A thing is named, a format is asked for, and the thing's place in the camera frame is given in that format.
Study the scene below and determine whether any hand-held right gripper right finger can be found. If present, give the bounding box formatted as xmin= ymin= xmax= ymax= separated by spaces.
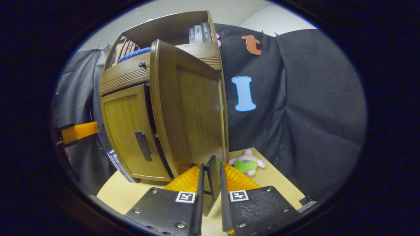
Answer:
xmin=219 ymin=162 xmax=301 ymax=236

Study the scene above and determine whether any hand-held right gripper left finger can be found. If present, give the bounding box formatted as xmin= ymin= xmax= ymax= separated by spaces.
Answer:
xmin=125 ymin=163 xmax=205 ymax=236

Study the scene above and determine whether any wooden shoe cabinet door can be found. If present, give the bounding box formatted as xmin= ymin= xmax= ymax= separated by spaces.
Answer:
xmin=100 ymin=84 xmax=173 ymax=182
xmin=150 ymin=39 xmax=229 ymax=217

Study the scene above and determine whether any wooden double-door shoe cabinet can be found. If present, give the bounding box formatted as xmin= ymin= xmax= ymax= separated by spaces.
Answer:
xmin=98 ymin=10 xmax=227 ymax=184

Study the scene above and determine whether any pink green plush toy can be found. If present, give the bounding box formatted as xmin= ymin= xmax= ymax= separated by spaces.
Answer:
xmin=229 ymin=149 xmax=266 ymax=176

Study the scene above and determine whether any navy standing book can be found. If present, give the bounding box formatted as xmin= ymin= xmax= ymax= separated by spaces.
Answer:
xmin=107 ymin=149 xmax=137 ymax=184

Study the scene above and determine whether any wooden drawer with black knob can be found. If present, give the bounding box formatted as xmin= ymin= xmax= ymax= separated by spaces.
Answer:
xmin=99 ymin=43 xmax=222 ymax=96

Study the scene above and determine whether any blue towel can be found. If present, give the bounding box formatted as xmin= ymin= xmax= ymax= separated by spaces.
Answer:
xmin=118 ymin=47 xmax=152 ymax=63

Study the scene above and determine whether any black backdrop cloth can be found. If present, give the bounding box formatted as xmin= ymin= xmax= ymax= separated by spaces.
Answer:
xmin=53 ymin=24 xmax=367 ymax=200

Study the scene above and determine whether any black spine book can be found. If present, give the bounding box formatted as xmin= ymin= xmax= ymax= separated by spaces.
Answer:
xmin=200 ymin=22 xmax=213 ymax=43

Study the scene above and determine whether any small grey metal bracket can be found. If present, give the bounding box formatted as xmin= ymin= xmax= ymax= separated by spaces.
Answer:
xmin=297 ymin=196 xmax=318 ymax=213

